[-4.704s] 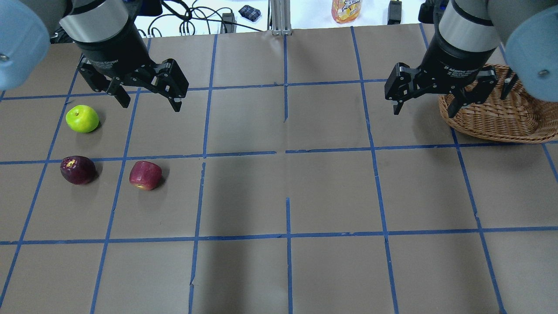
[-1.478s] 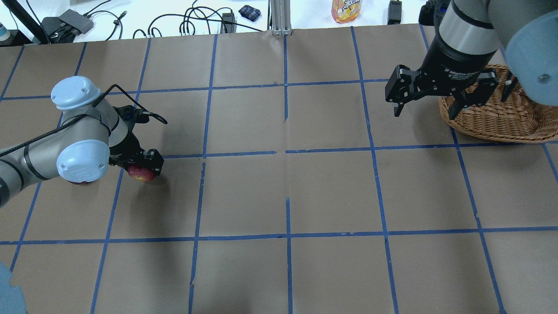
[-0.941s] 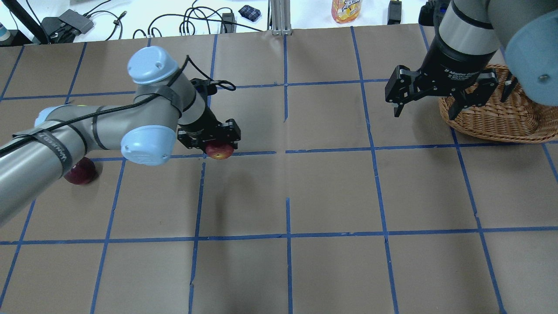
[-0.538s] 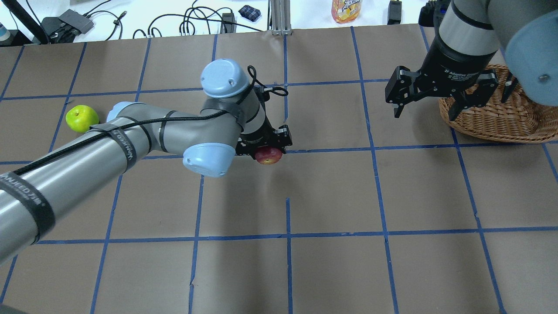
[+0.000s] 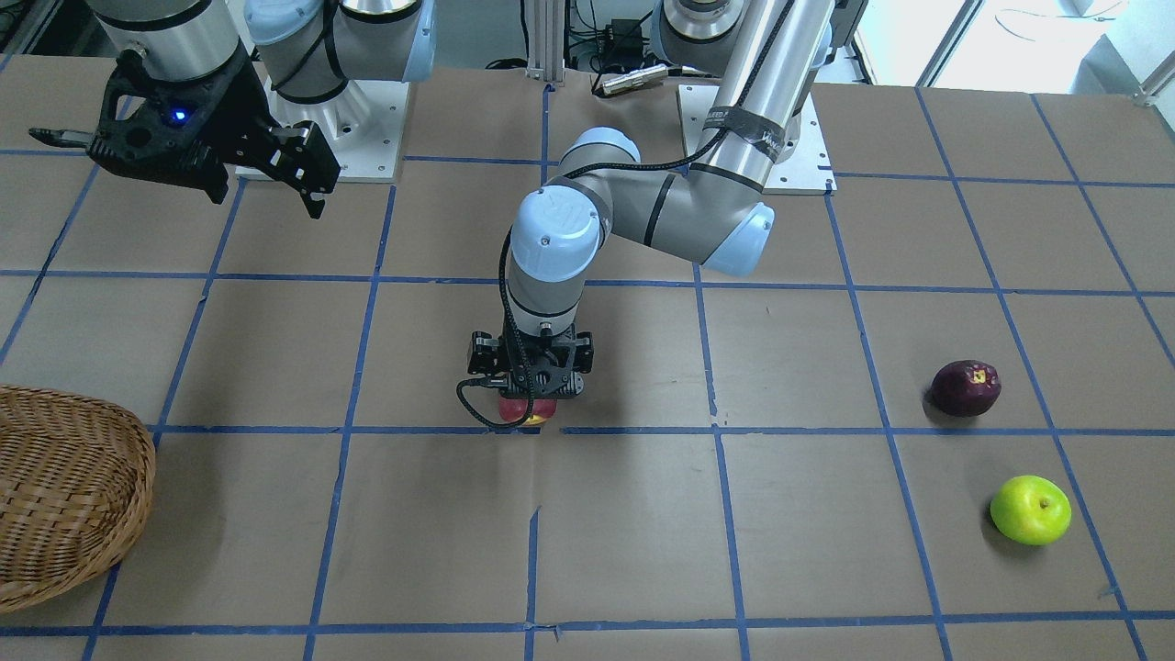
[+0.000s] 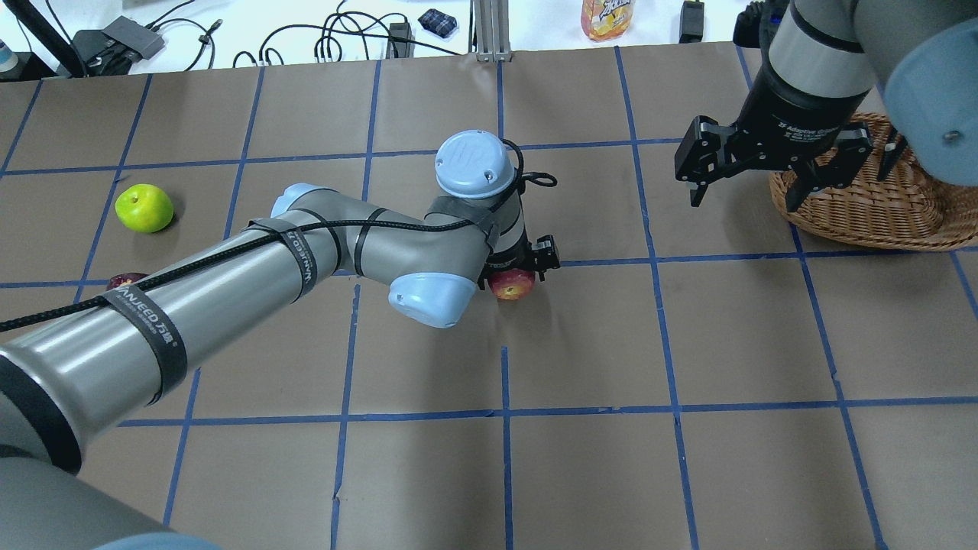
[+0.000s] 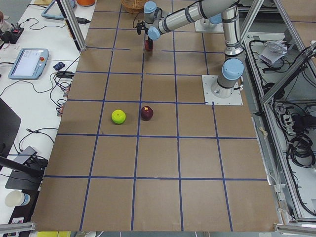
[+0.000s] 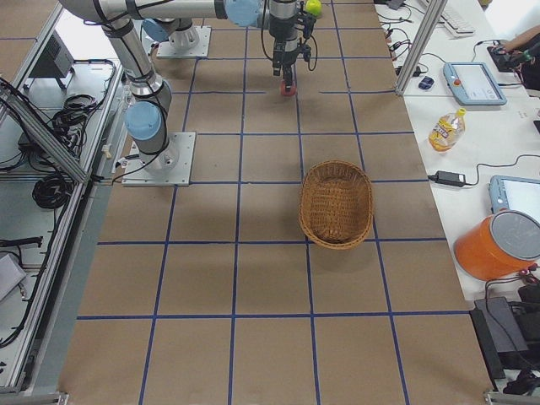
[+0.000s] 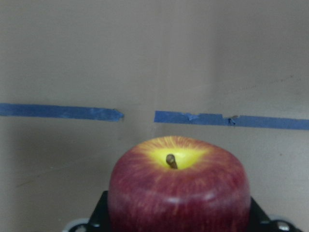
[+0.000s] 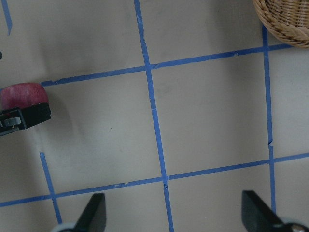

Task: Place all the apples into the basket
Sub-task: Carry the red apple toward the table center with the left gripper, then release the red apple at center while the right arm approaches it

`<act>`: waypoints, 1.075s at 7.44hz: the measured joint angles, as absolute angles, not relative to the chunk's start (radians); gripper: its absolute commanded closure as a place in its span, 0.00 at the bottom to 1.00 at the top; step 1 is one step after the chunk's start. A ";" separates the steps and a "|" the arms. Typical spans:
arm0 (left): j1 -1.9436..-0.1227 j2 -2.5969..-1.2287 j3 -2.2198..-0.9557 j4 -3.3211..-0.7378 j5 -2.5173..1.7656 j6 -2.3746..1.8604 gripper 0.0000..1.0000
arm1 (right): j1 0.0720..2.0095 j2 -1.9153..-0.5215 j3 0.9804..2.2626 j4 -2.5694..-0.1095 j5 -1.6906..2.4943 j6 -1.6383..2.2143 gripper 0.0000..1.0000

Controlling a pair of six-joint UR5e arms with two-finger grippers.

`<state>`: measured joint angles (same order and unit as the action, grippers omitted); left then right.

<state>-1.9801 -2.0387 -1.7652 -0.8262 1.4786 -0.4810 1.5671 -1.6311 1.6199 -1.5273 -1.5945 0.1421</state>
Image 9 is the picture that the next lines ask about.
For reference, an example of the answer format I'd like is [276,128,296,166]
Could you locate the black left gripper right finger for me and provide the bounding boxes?
[248,197,301,232]

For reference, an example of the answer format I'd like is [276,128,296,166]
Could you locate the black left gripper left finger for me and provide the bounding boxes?
[87,190,109,232]

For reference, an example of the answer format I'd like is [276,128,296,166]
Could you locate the dark red apple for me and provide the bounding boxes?
[108,136,251,232]

